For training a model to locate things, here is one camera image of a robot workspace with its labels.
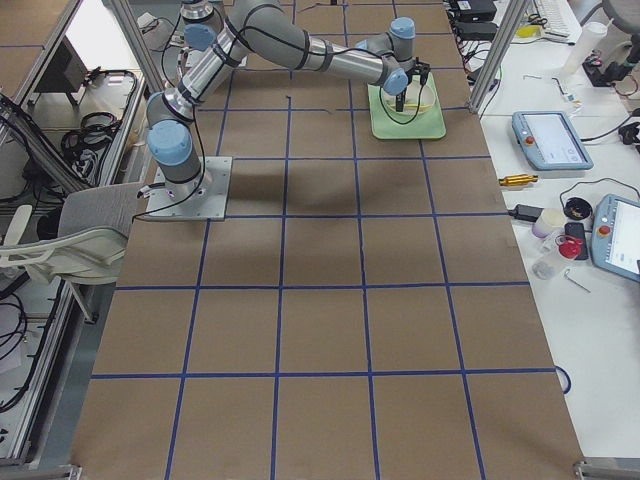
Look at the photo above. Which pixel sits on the aluminium frame post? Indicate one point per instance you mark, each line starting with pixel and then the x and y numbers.
pixel 509 23

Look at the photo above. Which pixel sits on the black power adapter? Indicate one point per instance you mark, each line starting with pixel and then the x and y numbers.
pixel 525 213

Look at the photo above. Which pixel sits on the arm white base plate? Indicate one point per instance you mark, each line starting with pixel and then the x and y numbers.
pixel 200 199

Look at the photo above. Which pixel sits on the light green tray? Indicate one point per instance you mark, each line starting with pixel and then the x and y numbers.
pixel 429 125

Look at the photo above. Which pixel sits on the grey office chair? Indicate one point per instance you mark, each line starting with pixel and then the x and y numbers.
pixel 91 242

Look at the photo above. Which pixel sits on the white round plate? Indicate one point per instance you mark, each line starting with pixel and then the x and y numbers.
pixel 415 93

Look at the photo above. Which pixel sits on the teach pendant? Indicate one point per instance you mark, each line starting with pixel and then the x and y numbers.
pixel 549 141
pixel 615 236

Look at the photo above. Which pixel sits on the far teach pendant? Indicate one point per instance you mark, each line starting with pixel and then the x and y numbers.
pixel 549 141

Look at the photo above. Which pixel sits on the gold metal cylinder tool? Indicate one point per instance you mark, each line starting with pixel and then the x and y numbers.
pixel 517 180

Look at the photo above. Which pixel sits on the white plastic jar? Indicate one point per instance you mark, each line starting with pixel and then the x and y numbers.
pixel 549 220

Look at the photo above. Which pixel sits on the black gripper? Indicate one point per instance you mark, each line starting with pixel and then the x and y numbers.
pixel 400 94

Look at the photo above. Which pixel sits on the red round cap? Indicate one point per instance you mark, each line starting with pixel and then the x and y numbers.
pixel 569 247

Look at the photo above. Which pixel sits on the robot arm grey silver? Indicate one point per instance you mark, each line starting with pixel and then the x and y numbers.
pixel 262 28
pixel 197 11

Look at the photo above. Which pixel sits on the yellow plastic fork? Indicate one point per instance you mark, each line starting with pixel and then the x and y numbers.
pixel 417 107

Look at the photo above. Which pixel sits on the near teach pendant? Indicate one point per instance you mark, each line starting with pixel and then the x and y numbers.
pixel 615 236

